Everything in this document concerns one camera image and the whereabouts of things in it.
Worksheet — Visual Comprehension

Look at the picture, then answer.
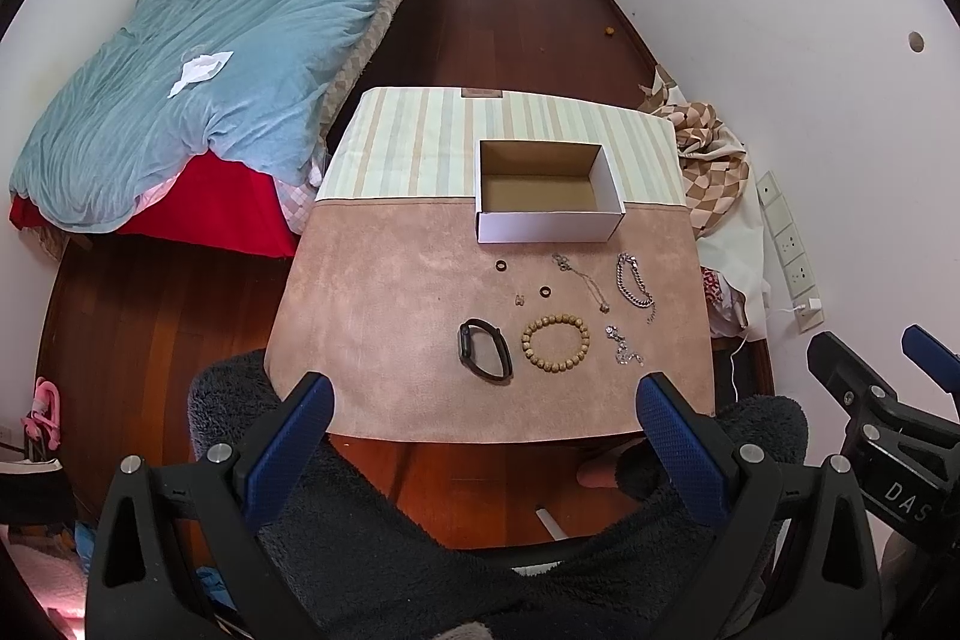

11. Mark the black smart band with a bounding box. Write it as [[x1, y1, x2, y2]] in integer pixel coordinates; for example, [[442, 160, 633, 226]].
[[457, 319, 514, 385]]

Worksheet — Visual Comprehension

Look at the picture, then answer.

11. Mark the red bed sheet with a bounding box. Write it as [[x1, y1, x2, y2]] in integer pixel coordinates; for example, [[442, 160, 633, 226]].
[[8, 149, 301, 260]]

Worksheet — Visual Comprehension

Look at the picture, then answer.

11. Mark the light blue duvet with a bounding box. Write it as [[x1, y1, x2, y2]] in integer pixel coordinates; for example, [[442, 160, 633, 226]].
[[8, 0, 379, 234]]

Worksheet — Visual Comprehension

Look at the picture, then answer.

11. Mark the striped table cloth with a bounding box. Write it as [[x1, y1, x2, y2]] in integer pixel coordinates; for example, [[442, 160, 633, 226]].
[[317, 88, 685, 206]]

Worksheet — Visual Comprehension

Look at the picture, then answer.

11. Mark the checkered beige blanket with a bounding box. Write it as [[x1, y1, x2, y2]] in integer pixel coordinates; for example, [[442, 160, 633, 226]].
[[640, 65, 750, 239]]

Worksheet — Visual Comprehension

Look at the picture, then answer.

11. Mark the pink plastic hanger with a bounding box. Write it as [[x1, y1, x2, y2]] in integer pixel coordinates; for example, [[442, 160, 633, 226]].
[[21, 377, 62, 450]]

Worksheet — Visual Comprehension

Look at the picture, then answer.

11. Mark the thin pendant necklace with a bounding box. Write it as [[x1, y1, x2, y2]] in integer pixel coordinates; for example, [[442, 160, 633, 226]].
[[551, 251, 612, 316]]

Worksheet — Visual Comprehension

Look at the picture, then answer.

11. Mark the white charging cable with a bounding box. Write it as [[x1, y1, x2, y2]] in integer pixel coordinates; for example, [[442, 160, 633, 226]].
[[727, 305, 801, 405]]

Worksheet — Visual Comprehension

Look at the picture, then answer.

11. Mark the white paper on bed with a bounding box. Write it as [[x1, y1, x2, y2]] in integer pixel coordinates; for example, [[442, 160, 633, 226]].
[[167, 50, 233, 99]]

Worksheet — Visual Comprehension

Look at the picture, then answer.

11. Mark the wooden bead bracelet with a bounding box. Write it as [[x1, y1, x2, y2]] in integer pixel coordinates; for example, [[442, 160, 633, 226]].
[[520, 311, 593, 375]]

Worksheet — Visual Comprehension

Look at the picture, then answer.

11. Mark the checkered mattress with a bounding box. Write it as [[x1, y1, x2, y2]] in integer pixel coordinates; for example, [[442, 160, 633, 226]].
[[317, 0, 448, 140]]

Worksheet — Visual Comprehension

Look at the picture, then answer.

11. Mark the white wall socket strip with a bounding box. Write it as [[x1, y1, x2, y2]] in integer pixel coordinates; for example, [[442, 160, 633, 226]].
[[757, 170, 825, 333]]

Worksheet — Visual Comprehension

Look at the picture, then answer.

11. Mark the thick silver chain bracelet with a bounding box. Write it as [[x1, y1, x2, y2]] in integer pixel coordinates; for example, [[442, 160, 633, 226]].
[[615, 251, 659, 327]]

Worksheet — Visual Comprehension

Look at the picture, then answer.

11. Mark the small silver charm bracelet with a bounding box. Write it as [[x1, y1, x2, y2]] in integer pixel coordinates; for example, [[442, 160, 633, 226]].
[[604, 323, 646, 367]]

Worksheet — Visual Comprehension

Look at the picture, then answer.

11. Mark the red white patterned bag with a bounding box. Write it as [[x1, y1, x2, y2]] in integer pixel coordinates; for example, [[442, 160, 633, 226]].
[[701, 266, 748, 338]]

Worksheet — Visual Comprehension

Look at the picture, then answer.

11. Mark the white cardboard box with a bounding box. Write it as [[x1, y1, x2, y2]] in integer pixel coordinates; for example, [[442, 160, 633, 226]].
[[475, 140, 625, 245]]

